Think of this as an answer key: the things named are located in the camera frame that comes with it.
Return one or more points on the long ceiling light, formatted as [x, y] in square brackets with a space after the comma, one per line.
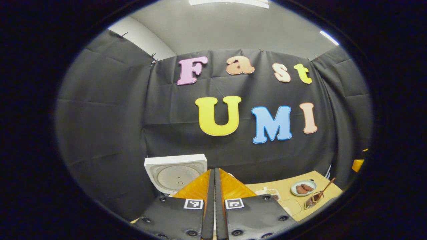
[230, 2]

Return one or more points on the brown wooden spoon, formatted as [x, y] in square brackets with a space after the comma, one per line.
[325, 190]

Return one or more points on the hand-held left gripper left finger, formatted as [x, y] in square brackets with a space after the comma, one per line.
[208, 213]

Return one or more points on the black backdrop cloth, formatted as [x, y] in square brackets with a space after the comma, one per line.
[106, 116]

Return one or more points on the white rice cooker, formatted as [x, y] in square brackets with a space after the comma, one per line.
[173, 173]

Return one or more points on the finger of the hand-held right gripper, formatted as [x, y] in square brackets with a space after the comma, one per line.
[357, 165]

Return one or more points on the brown sausage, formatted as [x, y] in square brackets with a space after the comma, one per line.
[301, 190]
[307, 187]

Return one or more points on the small ceiling light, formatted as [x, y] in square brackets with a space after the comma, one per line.
[328, 37]

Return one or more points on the white divided grain dish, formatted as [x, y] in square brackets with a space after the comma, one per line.
[268, 193]

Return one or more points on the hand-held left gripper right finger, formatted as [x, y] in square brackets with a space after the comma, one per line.
[220, 213]

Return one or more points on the pale green plate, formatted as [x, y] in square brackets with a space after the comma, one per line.
[295, 191]

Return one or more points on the clear plastic container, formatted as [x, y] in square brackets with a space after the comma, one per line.
[292, 206]

